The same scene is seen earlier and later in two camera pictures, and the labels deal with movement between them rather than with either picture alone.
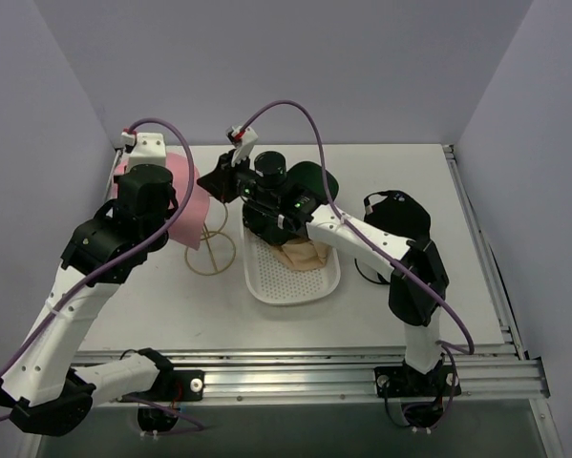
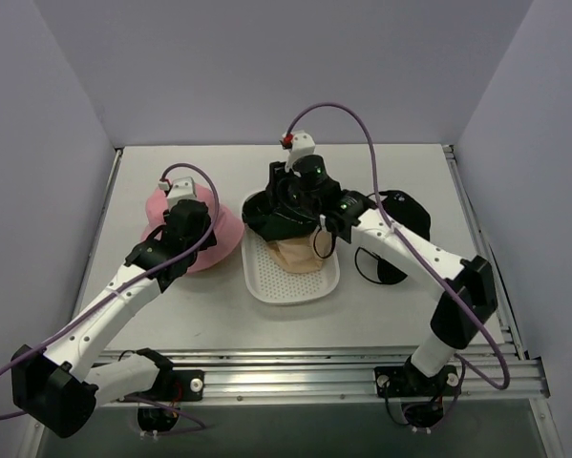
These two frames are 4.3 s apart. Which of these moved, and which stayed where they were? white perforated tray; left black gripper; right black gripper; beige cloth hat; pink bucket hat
Moved: right black gripper; left black gripper; pink bucket hat
Stayed: white perforated tray; beige cloth hat
